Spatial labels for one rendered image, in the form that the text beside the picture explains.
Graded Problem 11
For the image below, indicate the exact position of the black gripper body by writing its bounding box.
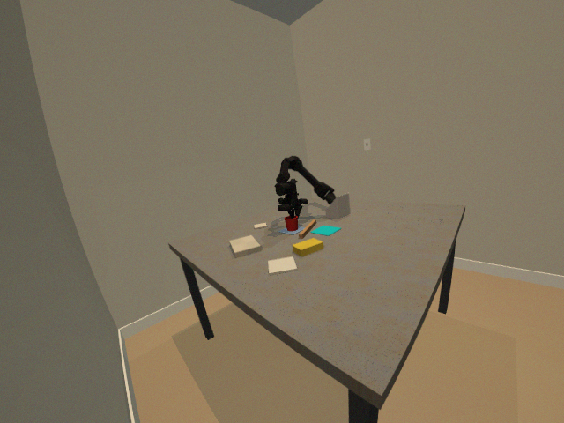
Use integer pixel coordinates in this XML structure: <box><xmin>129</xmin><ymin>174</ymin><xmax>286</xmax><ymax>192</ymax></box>
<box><xmin>278</xmin><ymin>191</ymin><xmax>308</xmax><ymax>212</ymax></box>

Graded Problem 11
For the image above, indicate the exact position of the red cup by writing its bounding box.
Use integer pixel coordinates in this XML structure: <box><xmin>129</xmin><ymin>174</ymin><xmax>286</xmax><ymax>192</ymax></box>
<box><xmin>285</xmin><ymin>216</ymin><xmax>298</xmax><ymax>231</ymax></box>

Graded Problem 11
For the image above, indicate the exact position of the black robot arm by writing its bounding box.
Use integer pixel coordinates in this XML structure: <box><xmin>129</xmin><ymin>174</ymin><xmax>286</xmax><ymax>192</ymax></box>
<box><xmin>275</xmin><ymin>156</ymin><xmax>336</xmax><ymax>204</ymax></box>

